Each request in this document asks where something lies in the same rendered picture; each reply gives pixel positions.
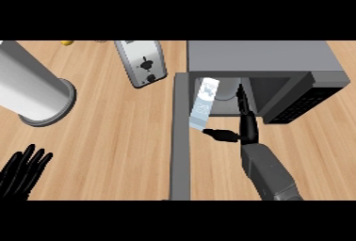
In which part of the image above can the grey microwave door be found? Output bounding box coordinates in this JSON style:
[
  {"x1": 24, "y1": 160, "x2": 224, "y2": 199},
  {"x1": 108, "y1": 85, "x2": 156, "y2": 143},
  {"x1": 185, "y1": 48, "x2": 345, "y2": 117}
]
[{"x1": 169, "y1": 72, "x2": 193, "y2": 201}]

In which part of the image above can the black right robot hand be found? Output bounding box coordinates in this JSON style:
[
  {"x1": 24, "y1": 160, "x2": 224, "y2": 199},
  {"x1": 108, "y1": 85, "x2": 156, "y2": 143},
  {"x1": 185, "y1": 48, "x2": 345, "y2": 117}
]
[{"x1": 203, "y1": 83, "x2": 260, "y2": 146}]

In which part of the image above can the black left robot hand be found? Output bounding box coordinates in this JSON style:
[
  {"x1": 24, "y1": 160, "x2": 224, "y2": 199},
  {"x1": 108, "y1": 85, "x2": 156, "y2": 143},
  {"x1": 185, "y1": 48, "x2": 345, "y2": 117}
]
[{"x1": 0, "y1": 143, "x2": 55, "y2": 201}]

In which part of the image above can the pale blue milk carton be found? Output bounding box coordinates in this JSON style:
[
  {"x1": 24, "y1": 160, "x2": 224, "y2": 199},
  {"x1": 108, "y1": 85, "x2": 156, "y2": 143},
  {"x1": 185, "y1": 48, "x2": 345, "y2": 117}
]
[{"x1": 188, "y1": 77, "x2": 222, "y2": 132}]

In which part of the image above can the dark grey microwave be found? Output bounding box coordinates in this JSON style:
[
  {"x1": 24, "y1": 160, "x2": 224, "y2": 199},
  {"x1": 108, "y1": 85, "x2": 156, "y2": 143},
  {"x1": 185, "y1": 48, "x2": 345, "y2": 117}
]
[{"x1": 187, "y1": 40, "x2": 352, "y2": 125}]

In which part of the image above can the silver toaster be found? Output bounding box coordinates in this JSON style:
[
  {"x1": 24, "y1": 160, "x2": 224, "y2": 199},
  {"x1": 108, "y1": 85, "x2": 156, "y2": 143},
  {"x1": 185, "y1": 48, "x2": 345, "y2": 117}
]
[{"x1": 113, "y1": 40, "x2": 169, "y2": 89}]

